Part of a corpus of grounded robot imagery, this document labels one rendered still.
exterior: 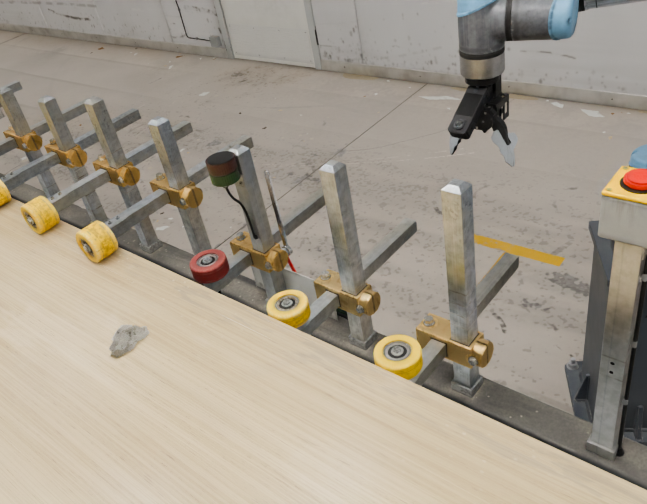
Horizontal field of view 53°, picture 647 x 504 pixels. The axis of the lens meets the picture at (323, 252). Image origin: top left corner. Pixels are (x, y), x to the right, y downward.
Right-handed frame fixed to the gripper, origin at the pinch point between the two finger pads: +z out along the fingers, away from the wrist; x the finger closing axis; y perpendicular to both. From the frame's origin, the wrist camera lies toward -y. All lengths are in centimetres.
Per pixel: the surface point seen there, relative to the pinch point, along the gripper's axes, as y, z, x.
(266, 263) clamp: -43, 9, 30
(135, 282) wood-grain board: -65, 4, 46
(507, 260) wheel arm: -16.2, 11.5, -14.2
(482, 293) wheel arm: -27.7, 11.5, -14.5
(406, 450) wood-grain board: -71, 4, -25
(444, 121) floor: 180, 94, 118
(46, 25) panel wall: 221, 82, 606
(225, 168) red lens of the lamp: -46, -17, 30
